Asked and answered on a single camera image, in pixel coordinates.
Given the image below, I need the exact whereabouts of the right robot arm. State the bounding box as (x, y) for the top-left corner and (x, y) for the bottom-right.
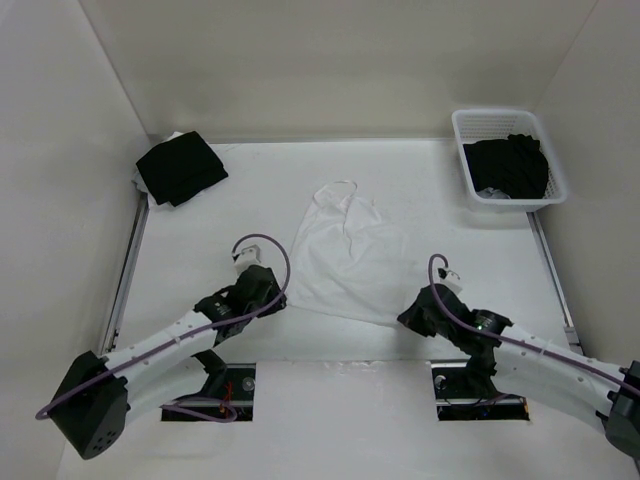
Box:
(397, 283), (639, 460)

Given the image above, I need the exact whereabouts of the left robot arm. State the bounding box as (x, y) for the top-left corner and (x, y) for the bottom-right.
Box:
(44, 265), (286, 460)

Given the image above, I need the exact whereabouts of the folded black tank top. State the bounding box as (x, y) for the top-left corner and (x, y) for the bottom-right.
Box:
(136, 131), (229, 207)

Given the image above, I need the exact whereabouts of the black tank top in basket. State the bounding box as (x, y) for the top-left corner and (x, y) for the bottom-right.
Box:
(463, 134), (549, 200)

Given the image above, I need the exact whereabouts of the grey garment in basket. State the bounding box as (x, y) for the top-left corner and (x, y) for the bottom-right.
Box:
(476, 187), (511, 201)

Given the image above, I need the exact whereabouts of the white plastic laundry basket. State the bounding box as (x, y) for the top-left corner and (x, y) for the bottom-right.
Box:
(451, 108), (568, 213)

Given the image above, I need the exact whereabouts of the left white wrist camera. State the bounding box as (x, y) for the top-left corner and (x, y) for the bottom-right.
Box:
(232, 244), (261, 272)

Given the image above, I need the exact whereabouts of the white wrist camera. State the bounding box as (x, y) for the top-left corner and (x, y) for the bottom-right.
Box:
(437, 267), (462, 295)
(232, 244), (261, 272)

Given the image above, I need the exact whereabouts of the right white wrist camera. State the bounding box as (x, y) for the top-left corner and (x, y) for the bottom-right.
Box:
(437, 267), (462, 295)

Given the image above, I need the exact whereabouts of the right aluminium table rail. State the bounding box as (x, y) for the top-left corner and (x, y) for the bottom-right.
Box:
(527, 212), (583, 355)

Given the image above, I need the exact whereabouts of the aluminium table rail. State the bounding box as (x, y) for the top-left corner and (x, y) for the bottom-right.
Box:
(97, 192), (149, 355)
(527, 212), (583, 355)

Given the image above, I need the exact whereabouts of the left aluminium table rail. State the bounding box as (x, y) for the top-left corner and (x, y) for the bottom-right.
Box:
(97, 192), (149, 355)

